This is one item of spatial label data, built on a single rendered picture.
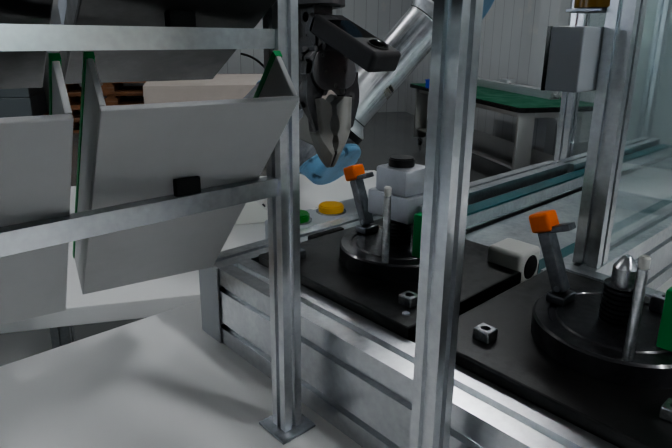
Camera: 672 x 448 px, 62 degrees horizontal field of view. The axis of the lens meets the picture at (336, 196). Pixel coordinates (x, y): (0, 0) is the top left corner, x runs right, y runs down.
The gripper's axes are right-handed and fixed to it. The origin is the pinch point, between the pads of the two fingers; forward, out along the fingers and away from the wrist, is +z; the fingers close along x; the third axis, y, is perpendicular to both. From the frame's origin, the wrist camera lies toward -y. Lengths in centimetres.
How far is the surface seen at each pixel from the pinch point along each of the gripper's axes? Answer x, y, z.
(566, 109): -83, 8, -1
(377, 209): 1.5, -8.9, 5.3
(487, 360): 10.4, -29.4, 13.6
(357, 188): -0.2, -4.0, 3.6
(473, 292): 0.3, -21.3, 12.6
